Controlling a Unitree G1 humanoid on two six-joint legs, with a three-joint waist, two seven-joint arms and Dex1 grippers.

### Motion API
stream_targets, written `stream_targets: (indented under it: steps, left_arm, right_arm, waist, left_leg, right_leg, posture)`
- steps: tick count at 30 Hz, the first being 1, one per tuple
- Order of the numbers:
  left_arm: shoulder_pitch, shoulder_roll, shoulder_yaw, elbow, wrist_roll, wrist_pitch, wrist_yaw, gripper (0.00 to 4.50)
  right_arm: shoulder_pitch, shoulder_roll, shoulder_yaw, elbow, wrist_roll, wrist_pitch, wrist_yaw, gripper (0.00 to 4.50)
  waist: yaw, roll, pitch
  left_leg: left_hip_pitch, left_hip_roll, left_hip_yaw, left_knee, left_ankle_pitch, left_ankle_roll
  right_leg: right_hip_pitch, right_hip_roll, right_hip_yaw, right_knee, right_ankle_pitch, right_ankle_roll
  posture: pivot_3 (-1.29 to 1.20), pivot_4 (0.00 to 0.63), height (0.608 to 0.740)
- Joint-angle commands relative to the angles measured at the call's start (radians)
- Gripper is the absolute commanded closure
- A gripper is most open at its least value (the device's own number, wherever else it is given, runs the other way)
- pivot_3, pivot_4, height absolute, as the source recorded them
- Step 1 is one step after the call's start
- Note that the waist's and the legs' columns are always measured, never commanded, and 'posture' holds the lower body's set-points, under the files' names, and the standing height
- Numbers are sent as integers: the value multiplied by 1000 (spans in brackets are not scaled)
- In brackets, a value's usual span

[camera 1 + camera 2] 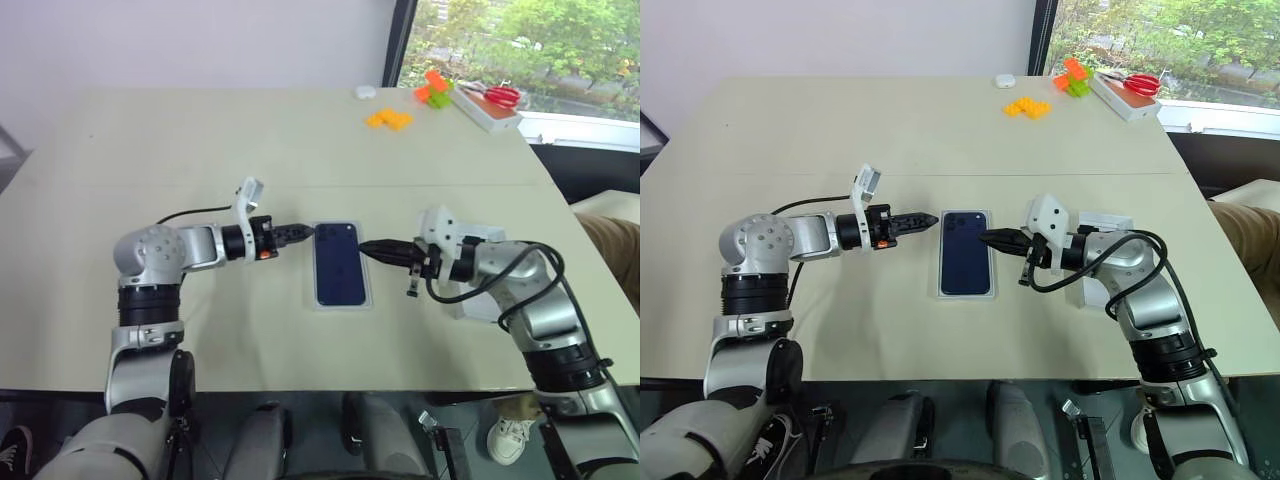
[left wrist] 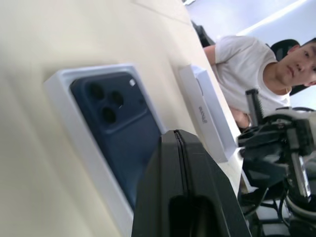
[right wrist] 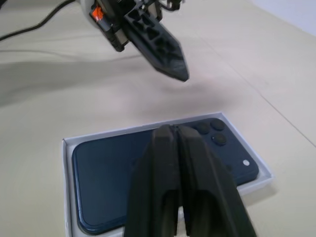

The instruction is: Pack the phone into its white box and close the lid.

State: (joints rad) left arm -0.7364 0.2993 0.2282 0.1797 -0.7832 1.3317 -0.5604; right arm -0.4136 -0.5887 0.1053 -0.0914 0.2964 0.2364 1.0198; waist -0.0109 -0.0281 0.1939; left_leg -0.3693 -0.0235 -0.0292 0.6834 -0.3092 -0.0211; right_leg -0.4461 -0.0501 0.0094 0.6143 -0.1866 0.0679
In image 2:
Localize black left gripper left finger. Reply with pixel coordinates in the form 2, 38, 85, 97
130, 129, 194, 237

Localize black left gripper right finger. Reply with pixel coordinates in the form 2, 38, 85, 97
174, 128, 254, 237

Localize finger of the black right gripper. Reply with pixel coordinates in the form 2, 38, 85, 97
245, 88, 267, 129

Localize dark blue smartphone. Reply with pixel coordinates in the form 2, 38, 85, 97
70, 72, 164, 213

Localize white phone box lid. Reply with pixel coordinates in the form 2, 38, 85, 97
178, 63, 238, 163

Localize white phone box base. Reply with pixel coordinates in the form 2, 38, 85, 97
43, 62, 169, 237

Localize person in white t-shirt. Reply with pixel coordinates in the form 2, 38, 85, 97
203, 35, 316, 129

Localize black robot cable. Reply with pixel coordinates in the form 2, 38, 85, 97
238, 182, 291, 224

